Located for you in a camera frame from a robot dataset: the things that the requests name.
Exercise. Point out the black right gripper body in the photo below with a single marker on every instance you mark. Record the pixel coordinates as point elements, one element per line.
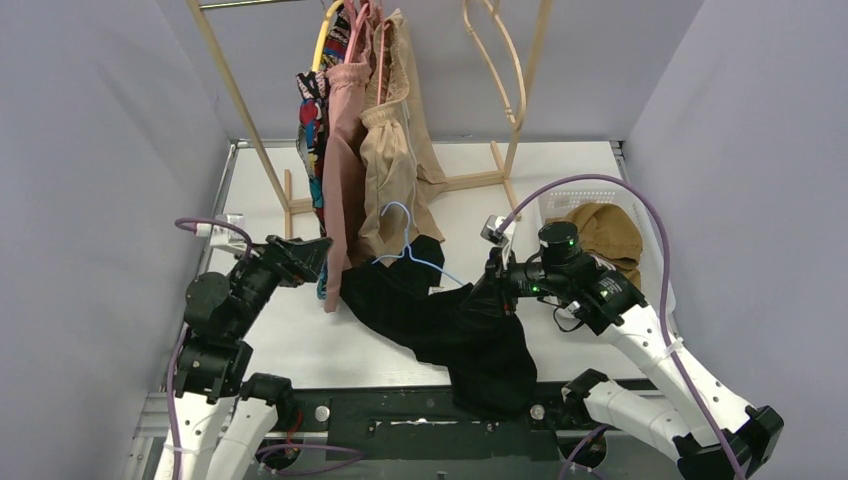
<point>508,283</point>

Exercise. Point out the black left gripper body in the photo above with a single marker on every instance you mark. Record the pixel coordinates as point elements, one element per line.
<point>282,257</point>

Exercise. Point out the black shorts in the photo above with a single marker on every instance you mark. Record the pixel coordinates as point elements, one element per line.
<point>491,370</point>

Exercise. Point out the tan brown shorts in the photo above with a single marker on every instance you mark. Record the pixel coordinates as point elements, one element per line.
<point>605,230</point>

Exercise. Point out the beige wooden hanger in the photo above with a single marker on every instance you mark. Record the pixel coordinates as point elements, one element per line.
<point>514,101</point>

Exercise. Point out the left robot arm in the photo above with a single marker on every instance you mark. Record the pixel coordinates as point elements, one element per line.
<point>218,413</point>

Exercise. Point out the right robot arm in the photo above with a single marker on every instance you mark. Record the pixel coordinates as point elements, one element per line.
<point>707,430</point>

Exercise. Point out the beige shorts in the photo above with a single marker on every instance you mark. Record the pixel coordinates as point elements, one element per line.
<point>403,174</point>

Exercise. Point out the colourful comic print shorts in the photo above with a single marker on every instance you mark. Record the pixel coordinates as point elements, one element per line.
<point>313,125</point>

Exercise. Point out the pink shorts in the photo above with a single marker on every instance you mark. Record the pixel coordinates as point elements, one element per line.
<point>344,173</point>

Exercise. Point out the yellow hanger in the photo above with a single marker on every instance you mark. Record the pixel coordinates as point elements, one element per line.
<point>330,13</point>

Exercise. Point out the pink hanger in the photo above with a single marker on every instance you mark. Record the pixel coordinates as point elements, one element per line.
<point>369,21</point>

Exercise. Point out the wooden clothes rack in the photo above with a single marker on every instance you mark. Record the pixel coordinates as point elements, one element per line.
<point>282,185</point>

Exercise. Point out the white plastic basket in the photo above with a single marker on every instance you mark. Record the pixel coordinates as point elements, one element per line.
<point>558,202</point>

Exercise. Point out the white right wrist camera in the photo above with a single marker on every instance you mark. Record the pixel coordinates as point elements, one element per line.
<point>500,231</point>

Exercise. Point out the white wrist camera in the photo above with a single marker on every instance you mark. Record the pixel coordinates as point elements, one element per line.
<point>224,231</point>
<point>500,231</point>

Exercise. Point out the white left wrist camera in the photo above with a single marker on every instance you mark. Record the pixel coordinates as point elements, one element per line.
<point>224,231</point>

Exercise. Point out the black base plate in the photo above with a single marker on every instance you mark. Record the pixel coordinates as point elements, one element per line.
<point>424,423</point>

